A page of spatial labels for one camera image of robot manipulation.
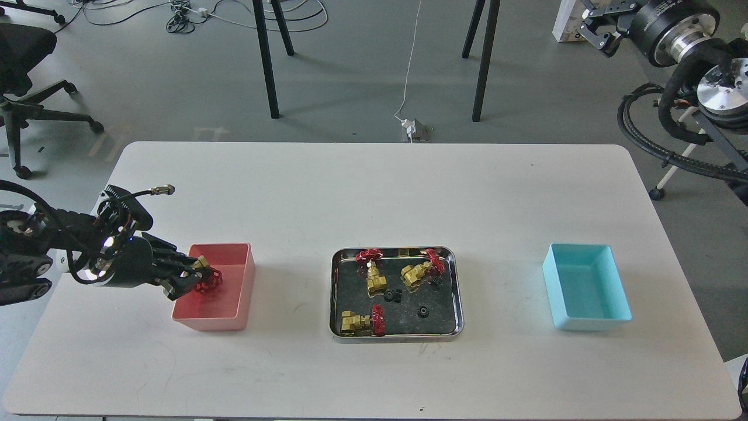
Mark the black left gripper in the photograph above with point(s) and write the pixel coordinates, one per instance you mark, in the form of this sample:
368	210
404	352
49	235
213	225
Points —
147	259

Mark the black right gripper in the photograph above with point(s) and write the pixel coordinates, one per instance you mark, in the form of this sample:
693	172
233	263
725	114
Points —
663	31

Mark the brass valve red handle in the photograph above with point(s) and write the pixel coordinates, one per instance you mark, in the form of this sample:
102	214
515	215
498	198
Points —
210	278

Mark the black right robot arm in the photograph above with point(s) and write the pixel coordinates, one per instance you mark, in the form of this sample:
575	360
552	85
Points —
706	92

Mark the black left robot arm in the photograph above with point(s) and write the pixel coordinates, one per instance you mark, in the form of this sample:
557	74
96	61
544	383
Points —
111	247

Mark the white cardboard box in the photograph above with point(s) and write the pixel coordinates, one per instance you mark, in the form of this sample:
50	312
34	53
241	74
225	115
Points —
568	21

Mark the pink plastic box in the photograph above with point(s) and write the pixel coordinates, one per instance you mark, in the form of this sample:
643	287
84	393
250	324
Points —
226	306

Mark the brass valve bottom left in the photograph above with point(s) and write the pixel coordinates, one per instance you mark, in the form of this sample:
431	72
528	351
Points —
351	323

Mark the brass valve top middle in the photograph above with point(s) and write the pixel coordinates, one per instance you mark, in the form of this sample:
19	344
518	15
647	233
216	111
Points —
368	261

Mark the brass valve top right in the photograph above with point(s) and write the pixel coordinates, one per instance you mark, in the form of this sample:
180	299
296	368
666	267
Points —
432	267

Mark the light blue plastic box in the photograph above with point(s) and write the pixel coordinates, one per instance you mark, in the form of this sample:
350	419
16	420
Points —
584	288

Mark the black table leg right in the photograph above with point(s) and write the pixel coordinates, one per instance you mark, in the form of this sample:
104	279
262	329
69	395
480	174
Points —
485	58

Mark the black table leg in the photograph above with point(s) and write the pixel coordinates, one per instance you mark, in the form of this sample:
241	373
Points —
485	58
265	53

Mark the white power adapter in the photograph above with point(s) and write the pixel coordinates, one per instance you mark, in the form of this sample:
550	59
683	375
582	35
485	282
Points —
414	131

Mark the shiny metal tray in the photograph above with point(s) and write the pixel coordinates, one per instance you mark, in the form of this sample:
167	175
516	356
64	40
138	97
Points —
348	292

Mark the black office chair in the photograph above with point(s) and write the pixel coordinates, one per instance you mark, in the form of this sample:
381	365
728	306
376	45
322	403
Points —
23	48

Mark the black table leg left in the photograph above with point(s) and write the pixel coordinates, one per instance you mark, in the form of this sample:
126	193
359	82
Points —
265	53

